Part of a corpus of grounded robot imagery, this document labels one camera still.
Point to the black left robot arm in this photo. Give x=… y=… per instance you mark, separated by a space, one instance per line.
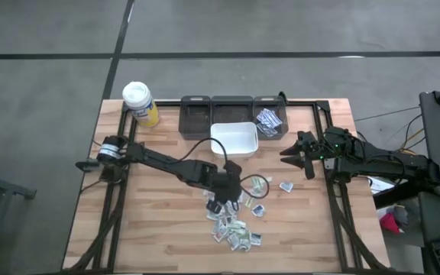
x=159 y=160

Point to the black frame camera mount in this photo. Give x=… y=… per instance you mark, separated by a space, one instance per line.
x=283 y=97

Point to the black desk leg beam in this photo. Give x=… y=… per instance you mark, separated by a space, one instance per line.
x=399 y=196

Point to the green-striped white packet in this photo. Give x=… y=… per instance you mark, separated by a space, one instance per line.
x=257 y=185
x=268 y=178
x=238 y=224
x=248 y=202

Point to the grey cloth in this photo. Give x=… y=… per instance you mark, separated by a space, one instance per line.
x=401 y=214

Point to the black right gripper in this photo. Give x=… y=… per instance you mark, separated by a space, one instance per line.
x=313 y=154

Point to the red cloth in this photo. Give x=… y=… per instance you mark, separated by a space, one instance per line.
x=390 y=223

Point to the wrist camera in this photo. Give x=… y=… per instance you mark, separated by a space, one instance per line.
x=233 y=169
x=308 y=138

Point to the black aluminium table frame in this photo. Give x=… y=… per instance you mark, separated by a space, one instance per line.
x=304 y=103

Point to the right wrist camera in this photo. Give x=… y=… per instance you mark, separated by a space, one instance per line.
x=308 y=138

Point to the large blue-striped bandage packet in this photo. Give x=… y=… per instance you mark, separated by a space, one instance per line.
x=272 y=117

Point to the white paper sheet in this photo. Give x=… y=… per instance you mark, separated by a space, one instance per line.
x=380 y=185

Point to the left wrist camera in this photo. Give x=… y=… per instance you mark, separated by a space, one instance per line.
x=233 y=169

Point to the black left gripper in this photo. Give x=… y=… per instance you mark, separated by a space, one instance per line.
x=225 y=189

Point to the yellow Lysol wipes canister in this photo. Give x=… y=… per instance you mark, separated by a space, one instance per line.
x=141 y=105

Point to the translucent grey plastic bin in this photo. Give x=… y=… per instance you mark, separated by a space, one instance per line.
x=231 y=109
x=271 y=103
x=195 y=118

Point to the white plastic bin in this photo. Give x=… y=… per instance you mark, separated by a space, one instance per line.
x=234 y=139

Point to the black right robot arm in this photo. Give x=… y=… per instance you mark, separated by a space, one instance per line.
x=380 y=162

